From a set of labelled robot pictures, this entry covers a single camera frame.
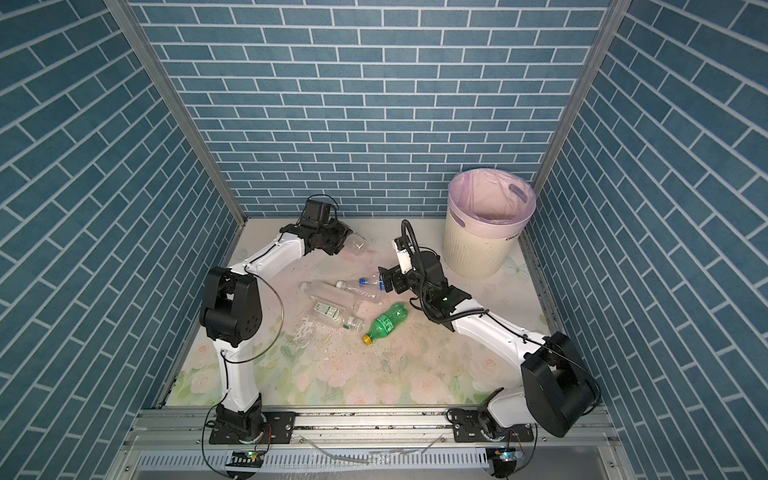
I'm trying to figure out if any clear slim bottle white cap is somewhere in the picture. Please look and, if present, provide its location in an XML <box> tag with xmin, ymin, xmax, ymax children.
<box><xmin>335</xmin><ymin>279</ymin><xmax>384</xmax><ymax>303</ymax></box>

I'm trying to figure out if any clear bottle blue cap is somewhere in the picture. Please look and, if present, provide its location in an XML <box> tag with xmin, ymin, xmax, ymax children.
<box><xmin>358</xmin><ymin>273</ymin><xmax>385</xmax><ymax>291</ymax></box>

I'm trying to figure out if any clear square bottle white cap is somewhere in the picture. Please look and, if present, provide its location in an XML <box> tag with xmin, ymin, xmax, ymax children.
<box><xmin>300</xmin><ymin>281</ymin><xmax>362</xmax><ymax>310</ymax></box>

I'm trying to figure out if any clear bottle green red label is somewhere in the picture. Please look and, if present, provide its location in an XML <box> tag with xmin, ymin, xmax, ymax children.
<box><xmin>343</xmin><ymin>233</ymin><xmax>367</xmax><ymax>256</ymax></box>

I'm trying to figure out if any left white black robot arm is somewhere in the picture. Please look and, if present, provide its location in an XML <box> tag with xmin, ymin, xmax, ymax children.
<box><xmin>199</xmin><ymin>220</ymin><xmax>353</xmax><ymax>416</ymax></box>

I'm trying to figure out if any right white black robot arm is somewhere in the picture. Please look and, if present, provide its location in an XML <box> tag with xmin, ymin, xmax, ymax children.
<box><xmin>378</xmin><ymin>251</ymin><xmax>601</xmax><ymax>438</ymax></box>

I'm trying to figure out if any cream bin with pink bag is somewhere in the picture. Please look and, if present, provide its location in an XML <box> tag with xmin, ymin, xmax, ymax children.
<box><xmin>442</xmin><ymin>168</ymin><xmax>537</xmax><ymax>279</ymax></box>

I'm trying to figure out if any green plastic bottle yellow cap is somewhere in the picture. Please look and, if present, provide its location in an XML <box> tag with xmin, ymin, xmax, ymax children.
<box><xmin>362</xmin><ymin>302</ymin><xmax>409</xmax><ymax>345</ymax></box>

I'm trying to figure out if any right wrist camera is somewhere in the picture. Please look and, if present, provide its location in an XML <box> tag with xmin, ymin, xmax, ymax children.
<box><xmin>393</xmin><ymin>235</ymin><xmax>413</xmax><ymax>274</ymax></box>

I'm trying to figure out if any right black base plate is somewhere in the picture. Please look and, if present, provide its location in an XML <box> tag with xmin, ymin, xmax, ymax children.
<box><xmin>445</xmin><ymin>408</ymin><xmax>534</xmax><ymax>443</ymax></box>

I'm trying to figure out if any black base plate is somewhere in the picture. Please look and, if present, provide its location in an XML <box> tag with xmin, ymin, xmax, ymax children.
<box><xmin>445</xmin><ymin>408</ymin><xmax>534</xmax><ymax>443</ymax></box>
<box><xmin>206</xmin><ymin>411</ymin><xmax>296</xmax><ymax>446</ymax></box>

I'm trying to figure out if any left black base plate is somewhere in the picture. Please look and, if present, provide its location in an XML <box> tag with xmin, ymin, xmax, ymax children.
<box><xmin>206</xmin><ymin>411</ymin><xmax>296</xmax><ymax>446</ymax></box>

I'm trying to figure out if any aluminium mounting rail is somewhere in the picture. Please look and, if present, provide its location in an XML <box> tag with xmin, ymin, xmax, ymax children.
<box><xmin>108</xmin><ymin>406</ymin><xmax>632</xmax><ymax>479</ymax></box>

